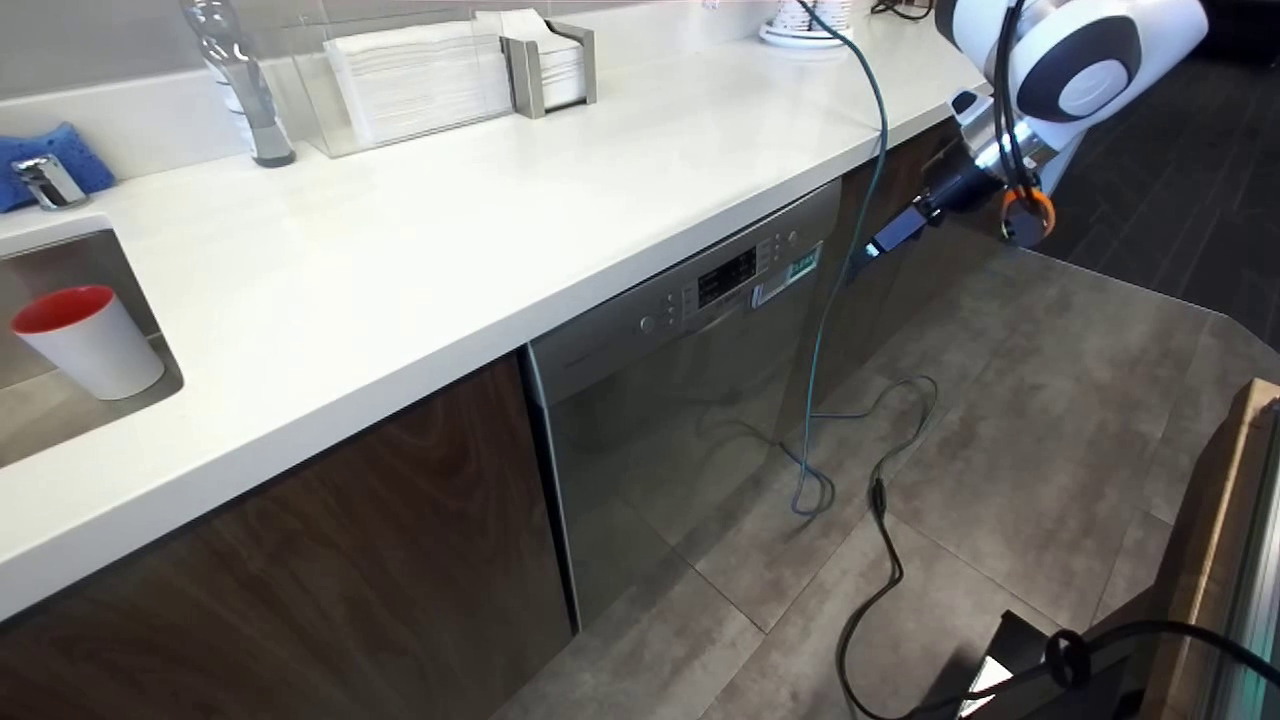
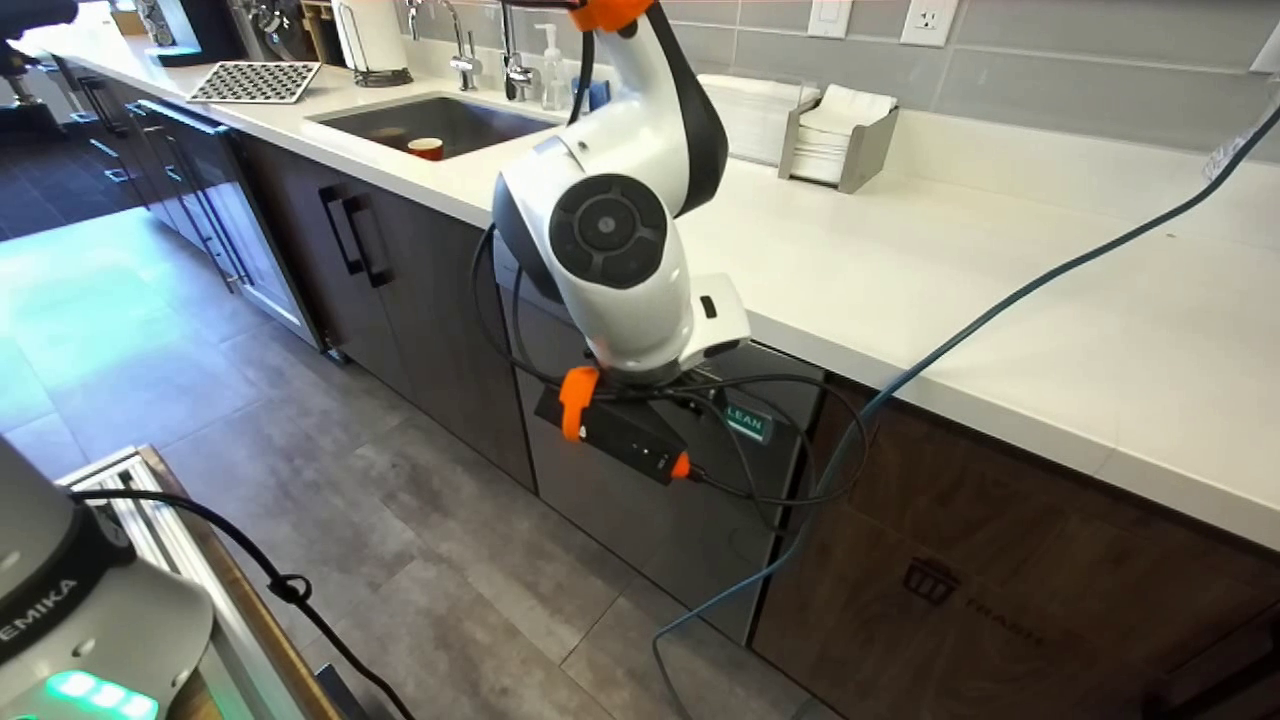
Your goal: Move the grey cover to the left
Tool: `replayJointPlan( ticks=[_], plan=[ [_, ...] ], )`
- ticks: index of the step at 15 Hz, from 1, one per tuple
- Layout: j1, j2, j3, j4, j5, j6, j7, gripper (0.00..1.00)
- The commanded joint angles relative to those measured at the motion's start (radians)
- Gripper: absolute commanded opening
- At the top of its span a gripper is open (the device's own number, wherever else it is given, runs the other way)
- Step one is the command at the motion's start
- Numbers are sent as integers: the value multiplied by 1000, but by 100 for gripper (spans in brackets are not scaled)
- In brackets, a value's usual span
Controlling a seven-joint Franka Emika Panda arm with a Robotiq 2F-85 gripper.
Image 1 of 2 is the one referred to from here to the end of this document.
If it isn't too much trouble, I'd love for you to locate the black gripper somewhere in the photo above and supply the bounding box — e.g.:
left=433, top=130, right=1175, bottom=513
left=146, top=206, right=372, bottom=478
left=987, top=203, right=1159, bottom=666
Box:
left=862, top=144, right=1008, bottom=265

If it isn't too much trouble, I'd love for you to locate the stainless steel dishwasher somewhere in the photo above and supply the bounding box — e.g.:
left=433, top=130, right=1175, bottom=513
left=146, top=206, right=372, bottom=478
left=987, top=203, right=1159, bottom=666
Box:
left=523, top=175, right=847, bottom=631

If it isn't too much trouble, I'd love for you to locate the dishwasher label sticker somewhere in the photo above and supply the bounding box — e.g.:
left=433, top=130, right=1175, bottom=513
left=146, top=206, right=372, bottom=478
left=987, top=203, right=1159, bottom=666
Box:
left=750, top=237, right=827, bottom=307

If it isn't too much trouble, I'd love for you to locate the white kettle base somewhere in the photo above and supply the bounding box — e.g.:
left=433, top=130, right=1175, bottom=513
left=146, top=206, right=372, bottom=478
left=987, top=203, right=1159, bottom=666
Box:
left=756, top=0, right=862, bottom=50

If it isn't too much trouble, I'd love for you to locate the white napkin stack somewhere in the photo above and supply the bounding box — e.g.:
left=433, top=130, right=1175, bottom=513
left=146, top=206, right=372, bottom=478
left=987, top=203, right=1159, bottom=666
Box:
left=474, top=2, right=592, bottom=113

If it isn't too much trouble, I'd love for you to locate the grey metal napkin holder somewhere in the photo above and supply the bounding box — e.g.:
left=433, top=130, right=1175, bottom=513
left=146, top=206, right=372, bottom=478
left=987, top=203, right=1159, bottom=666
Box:
left=496, top=17, right=602, bottom=120

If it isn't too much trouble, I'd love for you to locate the black box white label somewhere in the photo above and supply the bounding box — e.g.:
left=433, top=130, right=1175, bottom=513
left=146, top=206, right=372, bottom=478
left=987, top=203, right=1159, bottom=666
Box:
left=907, top=606, right=1152, bottom=720

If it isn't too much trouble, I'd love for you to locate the wooden robot cart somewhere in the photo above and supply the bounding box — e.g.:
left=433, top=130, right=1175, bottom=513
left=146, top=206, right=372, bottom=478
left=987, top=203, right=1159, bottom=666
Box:
left=1142, top=377, right=1280, bottom=720

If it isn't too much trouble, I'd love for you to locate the white paper towel stack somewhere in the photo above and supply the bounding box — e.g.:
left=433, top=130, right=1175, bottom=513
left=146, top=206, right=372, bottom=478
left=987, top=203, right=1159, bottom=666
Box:
left=291, top=17, right=520, bottom=160

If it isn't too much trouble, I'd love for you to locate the clear plastic water bottle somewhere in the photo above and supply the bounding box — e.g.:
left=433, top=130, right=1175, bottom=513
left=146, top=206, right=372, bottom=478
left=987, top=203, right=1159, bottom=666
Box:
left=176, top=0, right=302, bottom=170

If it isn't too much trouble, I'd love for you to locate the dark wood sink cabinet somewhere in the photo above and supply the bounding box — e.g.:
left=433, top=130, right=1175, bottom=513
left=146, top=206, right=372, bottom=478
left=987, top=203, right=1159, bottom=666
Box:
left=0, top=350, right=575, bottom=720

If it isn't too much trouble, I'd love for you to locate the white cup red inside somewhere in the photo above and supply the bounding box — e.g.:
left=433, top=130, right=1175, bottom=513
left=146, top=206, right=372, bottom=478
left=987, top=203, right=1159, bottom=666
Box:
left=13, top=280, right=170, bottom=405

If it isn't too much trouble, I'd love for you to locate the blue cloth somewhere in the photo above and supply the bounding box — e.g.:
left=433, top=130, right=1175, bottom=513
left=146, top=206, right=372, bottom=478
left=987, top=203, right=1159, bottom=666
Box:
left=0, top=120, right=121, bottom=215

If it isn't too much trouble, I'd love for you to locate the chrome faucet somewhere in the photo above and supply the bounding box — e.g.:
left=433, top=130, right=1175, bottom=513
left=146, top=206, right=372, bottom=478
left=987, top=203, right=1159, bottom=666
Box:
left=13, top=152, right=94, bottom=215

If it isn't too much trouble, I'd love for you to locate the steel kitchen sink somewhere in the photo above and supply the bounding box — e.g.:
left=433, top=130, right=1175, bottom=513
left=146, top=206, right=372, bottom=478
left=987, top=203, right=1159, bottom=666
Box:
left=0, top=225, right=188, bottom=470

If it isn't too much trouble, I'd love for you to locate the teal cable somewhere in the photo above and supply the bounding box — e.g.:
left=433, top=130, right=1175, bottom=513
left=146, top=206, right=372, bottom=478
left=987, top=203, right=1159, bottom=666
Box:
left=775, top=0, right=895, bottom=527

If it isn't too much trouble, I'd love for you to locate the black wrist camera orange mount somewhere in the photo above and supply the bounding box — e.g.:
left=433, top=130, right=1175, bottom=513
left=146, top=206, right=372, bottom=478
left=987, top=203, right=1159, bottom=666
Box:
left=981, top=160, right=1063, bottom=255

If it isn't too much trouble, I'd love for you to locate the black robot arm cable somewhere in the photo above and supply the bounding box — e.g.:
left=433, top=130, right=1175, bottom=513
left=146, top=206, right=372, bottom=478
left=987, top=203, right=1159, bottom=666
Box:
left=987, top=0, right=1041, bottom=203

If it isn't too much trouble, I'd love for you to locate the black floor cable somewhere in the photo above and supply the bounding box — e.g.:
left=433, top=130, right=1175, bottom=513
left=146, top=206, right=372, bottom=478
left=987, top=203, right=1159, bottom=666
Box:
left=735, top=371, right=943, bottom=720

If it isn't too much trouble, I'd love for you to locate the black cable with tie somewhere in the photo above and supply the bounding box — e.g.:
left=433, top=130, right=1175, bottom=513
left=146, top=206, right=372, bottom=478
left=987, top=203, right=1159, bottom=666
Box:
left=903, top=617, right=1280, bottom=720

